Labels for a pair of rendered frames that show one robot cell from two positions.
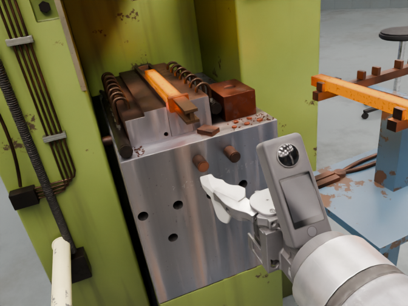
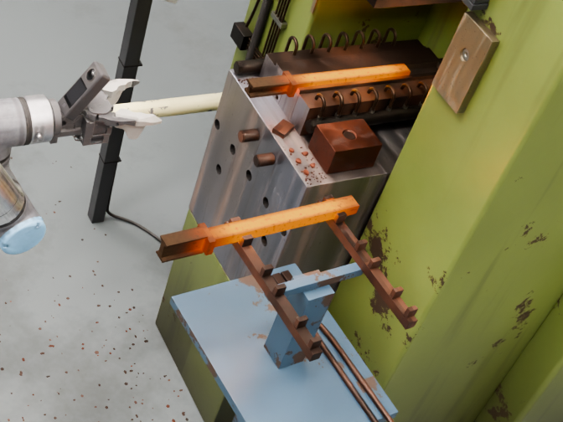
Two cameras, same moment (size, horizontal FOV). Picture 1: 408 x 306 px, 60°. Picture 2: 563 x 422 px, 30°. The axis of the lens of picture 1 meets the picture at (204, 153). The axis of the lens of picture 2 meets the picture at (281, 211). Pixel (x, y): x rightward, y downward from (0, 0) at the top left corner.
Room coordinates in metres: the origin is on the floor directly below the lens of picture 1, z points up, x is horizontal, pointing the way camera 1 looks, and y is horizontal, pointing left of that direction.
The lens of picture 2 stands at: (0.04, -1.63, 2.30)
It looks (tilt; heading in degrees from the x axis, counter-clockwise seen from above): 42 degrees down; 64
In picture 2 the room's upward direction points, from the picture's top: 21 degrees clockwise
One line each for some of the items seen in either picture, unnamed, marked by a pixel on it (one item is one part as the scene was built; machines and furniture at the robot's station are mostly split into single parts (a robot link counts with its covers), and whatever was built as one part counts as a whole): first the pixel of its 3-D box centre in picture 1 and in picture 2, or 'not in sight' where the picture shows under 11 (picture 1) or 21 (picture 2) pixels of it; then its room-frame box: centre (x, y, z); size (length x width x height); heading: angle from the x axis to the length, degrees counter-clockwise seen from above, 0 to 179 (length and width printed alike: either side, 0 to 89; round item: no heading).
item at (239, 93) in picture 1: (230, 99); (344, 146); (0.86, -0.09, 0.95); 0.12 x 0.09 x 0.07; 16
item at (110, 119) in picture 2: not in sight; (113, 115); (0.37, -0.11, 1.00); 0.09 x 0.05 x 0.02; 168
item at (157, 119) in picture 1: (150, 95); (363, 81); (0.96, 0.12, 0.96); 0.42 x 0.20 x 0.09; 16
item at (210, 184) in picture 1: (221, 203); (116, 94); (0.38, -0.01, 0.98); 0.09 x 0.03 x 0.06; 44
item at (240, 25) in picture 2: (24, 197); (241, 35); (0.77, 0.47, 0.80); 0.06 x 0.03 x 0.04; 106
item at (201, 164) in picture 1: (200, 163); (248, 135); (0.69, 0.01, 0.87); 0.04 x 0.03 x 0.03; 16
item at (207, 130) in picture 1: (207, 130); (283, 128); (0.75, -0.02, 0.92); 0.04 x 0.03 x 0.01; 48
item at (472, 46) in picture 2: not in sight; (464, 63); (0.97, -0.20, 1.27); 0.09 x 0.02 x 0.17; 106
